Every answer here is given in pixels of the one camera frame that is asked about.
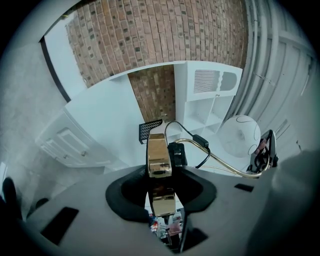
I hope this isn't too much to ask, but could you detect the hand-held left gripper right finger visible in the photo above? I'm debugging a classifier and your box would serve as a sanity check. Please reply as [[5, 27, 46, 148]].
[[174, 159, 283, 256]]

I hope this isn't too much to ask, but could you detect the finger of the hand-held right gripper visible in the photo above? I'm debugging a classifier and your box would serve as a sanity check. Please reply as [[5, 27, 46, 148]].
[[261, 129, 276, 143]]

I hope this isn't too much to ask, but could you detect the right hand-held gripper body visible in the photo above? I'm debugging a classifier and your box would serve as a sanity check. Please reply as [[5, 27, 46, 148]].
[[246, 139, 279, 176]]

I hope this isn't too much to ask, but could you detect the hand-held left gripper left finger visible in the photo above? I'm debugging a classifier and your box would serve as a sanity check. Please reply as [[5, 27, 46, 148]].
[[22, 164, 173, 256]]

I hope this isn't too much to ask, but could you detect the white desk with drawers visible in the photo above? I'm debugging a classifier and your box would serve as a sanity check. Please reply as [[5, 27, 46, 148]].
[[34, 74, 176, 176]]

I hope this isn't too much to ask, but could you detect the person's right hand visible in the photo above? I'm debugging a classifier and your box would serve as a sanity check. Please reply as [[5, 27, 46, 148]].
[[254, 138, 268, 154]]

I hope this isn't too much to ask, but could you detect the white hutch shelf unit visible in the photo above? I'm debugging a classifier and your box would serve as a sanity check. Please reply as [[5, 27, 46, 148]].
[[108, 59, 243, 146]]

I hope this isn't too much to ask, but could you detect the black mesh file holder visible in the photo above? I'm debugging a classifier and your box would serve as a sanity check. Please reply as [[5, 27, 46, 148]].
[[138, 119, 163, 145]]

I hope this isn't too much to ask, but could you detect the black skirting strip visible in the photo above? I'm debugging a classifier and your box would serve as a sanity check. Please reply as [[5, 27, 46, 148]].
[[39, 36, 72, 103]]

